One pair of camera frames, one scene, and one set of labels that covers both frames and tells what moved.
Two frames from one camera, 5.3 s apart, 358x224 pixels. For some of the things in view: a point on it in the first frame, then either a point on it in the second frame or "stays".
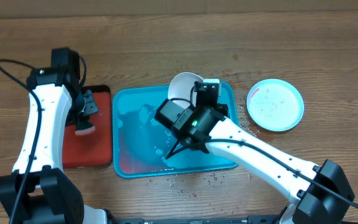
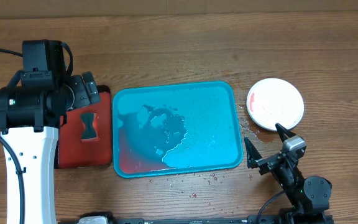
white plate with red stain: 180,87 -> 273,101
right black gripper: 225,111 -> 271,162
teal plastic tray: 142,144 stays
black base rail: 252,219 stays
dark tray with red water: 94,149 stays
